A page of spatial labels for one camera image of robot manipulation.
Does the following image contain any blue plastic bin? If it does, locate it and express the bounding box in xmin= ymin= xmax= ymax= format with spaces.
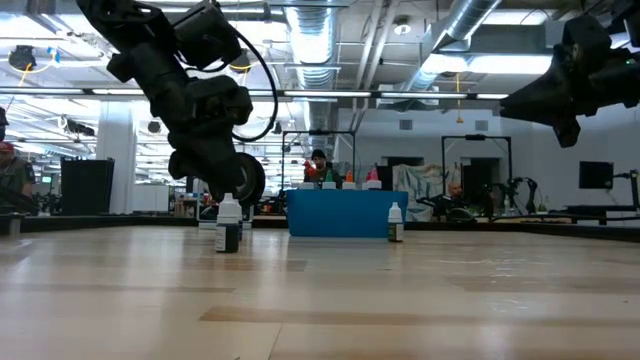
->
xmin=286 ymin=188 xmax=409 ymax=238

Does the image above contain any yellow hanging cord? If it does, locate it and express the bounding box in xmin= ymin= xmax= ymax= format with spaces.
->
xmin=453 ymin=72 xmax=465 ymax=125

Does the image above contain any background black desk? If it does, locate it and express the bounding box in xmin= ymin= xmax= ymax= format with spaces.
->
xmin=564 ymin=168 xmax=640 ymax=226

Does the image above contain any white column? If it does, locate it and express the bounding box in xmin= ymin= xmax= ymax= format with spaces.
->
xmin=95 ymin=102 xmax=139 ymax=215

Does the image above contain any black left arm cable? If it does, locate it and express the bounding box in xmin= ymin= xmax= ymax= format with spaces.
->
xmin=219 ymin=24 xmax=280 ymax=144

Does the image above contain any black table edge rail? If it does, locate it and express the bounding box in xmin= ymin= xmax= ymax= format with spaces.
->
xmin=0 ymin=212 xmax=640 ymax=245

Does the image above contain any black cabinet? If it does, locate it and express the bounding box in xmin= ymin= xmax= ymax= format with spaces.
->
xmin=60 ymin=157 xmax=116 ymax=216

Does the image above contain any silver slanted ventilation duct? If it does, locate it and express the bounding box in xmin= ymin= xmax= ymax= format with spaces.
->
xmin=399 ymin=0 xmax=504 ymax=94

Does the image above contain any small dark white-capped bottle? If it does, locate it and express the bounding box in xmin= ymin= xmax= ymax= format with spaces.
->
xmin=215 ymin=192 xmax=244 ymax=254
xmin=387 ymin=201 xmax=404 ymax=244

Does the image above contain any long ceiling light bar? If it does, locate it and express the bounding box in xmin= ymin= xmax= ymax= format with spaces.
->
xmin=0 ymin=87 xmax=510 ymax=101

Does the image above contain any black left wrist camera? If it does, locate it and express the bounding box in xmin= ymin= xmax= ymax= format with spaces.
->
xmin=172 ymin=1 xmax=245 ymax=71

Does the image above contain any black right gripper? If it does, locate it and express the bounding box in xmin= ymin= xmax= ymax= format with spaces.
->
xmin=499 ymin=14 xmax=621 ymax=149

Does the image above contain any silver ribbed ventilation duct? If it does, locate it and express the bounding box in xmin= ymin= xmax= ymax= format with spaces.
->
xmin=284 ymin=0 xmax=341 ymax=151

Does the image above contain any person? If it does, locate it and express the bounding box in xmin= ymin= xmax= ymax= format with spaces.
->
xmin=439 ymin=180 xmax=466 ymax=221
xmin=303 ymin=148 xmax=344 ymax=190
xmin=0 ymin=141 xmax=37 ymax=201

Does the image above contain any black metal frame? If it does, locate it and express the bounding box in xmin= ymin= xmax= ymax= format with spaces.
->
xmin=441 ymin=133 xmax=513 ymax=211
xmin=281 ymin=129 xmax=357 ymax=191

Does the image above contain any black ceiling device yellow cable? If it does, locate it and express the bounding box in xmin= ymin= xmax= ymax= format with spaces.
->
xmin=7 ymin=43 xmax=61 ymax=86

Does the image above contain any black monitor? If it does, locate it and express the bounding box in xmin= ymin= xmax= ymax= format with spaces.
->
xmin=578 ymin=160 xmax=615 ymax=190

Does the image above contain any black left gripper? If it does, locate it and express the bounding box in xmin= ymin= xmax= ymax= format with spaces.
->
xmin=167 ymin=74 xmax=254 ymax=202

